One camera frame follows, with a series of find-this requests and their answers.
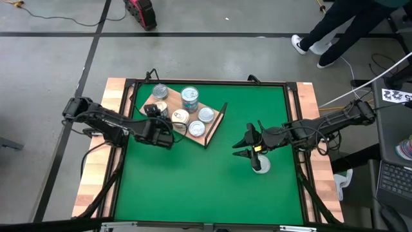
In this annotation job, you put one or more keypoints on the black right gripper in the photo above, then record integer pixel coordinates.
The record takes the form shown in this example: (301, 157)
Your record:
(273, 140)

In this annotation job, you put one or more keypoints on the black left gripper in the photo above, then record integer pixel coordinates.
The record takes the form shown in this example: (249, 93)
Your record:
(154, 133)

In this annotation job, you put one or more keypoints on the blue yellowfin tuna can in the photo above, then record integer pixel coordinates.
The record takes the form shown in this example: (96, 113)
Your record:
(190, 110)
(160, 91)
(190, 94)

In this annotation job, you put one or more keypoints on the red albacore tuna can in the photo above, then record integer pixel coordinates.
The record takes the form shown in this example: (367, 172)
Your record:
(196, 128)

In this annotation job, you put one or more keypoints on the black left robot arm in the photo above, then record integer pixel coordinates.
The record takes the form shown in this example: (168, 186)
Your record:
(106, 120)

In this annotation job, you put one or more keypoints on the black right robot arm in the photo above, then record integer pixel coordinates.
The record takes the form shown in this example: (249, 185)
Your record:
(331, 124)

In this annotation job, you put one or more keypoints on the black clamp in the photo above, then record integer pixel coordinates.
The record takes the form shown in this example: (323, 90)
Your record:
(151, 75)
(254, 79)

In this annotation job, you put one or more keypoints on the green table mat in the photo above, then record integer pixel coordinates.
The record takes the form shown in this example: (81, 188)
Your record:
(193, 193)

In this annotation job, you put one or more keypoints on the red black machine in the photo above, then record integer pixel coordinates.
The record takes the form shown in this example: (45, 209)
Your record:
(141, 13)

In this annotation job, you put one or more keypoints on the white bag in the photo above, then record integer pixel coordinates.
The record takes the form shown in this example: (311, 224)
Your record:
(342, 183)

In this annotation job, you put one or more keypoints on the black power strip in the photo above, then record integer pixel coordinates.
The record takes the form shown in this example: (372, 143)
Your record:
(360, 83)

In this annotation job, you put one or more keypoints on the grey desk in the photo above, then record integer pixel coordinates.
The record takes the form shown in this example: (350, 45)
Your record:
(389, 135)

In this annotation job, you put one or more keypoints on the grey floor object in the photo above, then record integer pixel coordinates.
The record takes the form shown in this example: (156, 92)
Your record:
(9, 143)

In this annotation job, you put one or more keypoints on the black laptop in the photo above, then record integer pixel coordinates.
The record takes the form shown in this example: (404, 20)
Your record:
(396, 180)

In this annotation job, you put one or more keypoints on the person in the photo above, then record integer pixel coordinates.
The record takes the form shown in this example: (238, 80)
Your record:
(347, 25)

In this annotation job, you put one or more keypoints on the white paper tag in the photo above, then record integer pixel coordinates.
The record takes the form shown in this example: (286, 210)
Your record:
(396, 95)

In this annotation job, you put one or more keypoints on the colourful stacked discs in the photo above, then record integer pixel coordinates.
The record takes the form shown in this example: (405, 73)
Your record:
(406, 149)

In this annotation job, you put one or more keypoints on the yellow plug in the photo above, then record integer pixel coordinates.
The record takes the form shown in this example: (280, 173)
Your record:
(17, 4)

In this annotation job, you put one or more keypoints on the black metal table frame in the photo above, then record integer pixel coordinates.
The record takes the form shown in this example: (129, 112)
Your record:
(193, 82)

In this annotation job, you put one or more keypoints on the silver bracket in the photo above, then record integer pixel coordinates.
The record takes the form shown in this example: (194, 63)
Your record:
(114, 226)
(297, 228)

